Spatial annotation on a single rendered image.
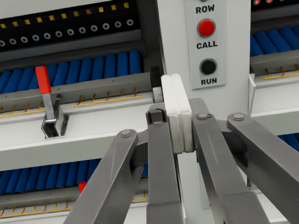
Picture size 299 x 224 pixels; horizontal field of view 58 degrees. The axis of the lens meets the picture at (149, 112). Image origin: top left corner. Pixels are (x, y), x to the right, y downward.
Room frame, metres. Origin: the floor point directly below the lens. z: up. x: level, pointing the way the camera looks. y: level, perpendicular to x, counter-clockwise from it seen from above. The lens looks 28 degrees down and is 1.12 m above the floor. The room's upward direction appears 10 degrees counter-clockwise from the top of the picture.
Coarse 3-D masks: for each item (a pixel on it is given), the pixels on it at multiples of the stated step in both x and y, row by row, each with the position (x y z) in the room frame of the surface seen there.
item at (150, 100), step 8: (104, 104) 0.35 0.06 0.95; (112, 104) 0.35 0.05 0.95; (120, 104) 0.34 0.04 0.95; (128, 104) 0.34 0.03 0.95; (136, 104) 0.34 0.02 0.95; (64, 112) 0.35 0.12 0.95; (72, 112) 0.35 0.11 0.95; (80, 112) 0.35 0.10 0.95; (0, 120) 0.36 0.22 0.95; (8, 120) 0.36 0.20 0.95; (16, 120) 0.36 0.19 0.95; (24, 120) 0.36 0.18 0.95
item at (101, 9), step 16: (112, 0) 0.47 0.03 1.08; (128, 0) 0.46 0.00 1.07; (32, 16) 0.47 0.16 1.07; (48, 16) 0.47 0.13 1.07; (64, 16) 0.47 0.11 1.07; (80, 16) 0.47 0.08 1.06; (96, 16) 0.47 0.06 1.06; (112, 16) 0.47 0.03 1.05; (128, 16) 0.47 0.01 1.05; (0, 32) 0.48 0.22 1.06; (16, 32) 0.48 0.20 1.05; (32, 32) 0.48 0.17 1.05; (48, 32) 0.48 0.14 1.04; (64, 32) 0.48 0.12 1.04; (80, 32) 0.48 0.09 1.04; (96, 32) 0.48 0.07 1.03; (112, 32) 0.48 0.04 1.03; (0, 48) 0.49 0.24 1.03; (16, 48) 0.49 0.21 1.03
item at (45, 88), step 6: (42, 66) 0.34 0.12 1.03; (36, 72) 0.34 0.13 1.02; (42, 72) 0.34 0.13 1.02; (42, 78) 0.34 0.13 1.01; (48, 78) 0.34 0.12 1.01; (42, 84) 0.34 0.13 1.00; (48, 84) 0.34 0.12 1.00; (42, 90) 0.33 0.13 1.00; (48, 90) 0.33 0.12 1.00; (48, 96) 0.33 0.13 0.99; (48, 102) 0.33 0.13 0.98; (48, 108) 0.33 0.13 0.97; (48, 114) 0.32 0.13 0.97; (54, 114) 0.33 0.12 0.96
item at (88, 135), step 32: (128, 32) 0.47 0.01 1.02; (160, 64) 0.43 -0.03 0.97; (128, 96) 0.37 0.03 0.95; (160, 96) 0.34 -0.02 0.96; (0, 128) 0.35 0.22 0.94; (32, 128) 0.34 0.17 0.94; (96, 128) 0.32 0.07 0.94; (128, 128) 0.30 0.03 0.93; (0, 160) 0.32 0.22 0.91; (32, 160) 0.32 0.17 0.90; (64, 160) 0.32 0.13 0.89
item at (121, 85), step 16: (96, 80) 0.38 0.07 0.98; (112, 80) 0.37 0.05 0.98; (128, 80) 0.37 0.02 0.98; (144, 80) 0.36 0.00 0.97; (0, 96) 0.39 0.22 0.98; (16, 96) 0.38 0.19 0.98; (32, 96) 0.37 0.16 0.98; (64, 96) 0.37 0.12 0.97; (80, 96) 0.37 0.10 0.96; (96, 96) 0.37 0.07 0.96; (0, 112) 0.37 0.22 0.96; (32, 112) 0.36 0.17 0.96
